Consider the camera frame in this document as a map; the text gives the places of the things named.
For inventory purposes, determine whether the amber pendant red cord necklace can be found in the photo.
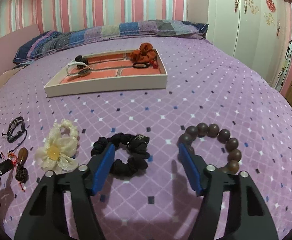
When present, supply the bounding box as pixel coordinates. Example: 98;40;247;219
1;147;29;192

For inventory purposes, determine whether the black braided cord bracelet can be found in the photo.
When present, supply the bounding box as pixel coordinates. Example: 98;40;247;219
1;116;28;144

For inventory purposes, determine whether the brown wooden bead bracelet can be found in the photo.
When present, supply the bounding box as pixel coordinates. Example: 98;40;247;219
177;122;243;175

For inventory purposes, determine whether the black fabric scrunchie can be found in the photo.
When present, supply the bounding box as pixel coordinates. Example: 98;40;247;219
90;133;150;177

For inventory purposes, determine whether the cream flower hair tie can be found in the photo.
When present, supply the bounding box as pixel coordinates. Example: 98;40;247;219
34;119;79;174

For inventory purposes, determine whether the white bangle bracelet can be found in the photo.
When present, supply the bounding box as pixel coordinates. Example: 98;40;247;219
67;57;93;76

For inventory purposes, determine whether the black hair tie red bead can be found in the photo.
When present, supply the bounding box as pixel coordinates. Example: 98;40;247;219
132;60;158;69

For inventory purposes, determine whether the purple patterned bedspread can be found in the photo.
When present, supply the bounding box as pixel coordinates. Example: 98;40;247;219
0;37;292;239

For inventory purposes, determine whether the white tray brick-pattern lining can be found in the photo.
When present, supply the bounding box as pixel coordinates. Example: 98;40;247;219
44;49;168;98

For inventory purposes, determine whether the pink headboard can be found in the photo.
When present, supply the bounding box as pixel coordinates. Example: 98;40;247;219
0;24;40;76

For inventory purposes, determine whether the black hair clip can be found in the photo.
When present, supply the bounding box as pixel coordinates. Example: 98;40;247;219
75;55;89;69

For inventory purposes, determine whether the patchwork striped pillow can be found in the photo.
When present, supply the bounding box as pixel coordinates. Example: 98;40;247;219
13;20;208;65

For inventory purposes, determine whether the orange fabric scrunchie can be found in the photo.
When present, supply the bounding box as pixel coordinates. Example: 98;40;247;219
130;43;157;63

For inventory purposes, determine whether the white wardrobe with decals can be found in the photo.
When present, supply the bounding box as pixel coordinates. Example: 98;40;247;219
207;0;287;84

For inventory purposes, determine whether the desk lamp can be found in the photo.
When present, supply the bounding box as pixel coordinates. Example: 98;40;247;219
275;40;292;91

